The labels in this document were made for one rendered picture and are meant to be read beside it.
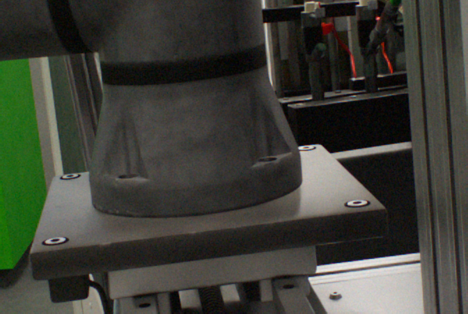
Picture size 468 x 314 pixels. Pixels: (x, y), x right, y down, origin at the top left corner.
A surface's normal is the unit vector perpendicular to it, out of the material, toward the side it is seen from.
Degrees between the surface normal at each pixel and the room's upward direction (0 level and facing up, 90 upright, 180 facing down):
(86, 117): 43
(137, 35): 90
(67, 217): 0
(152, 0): 90
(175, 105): 72
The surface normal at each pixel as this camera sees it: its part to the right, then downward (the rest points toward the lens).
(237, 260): 0.10, 0.18
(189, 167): -0.04, -0.11
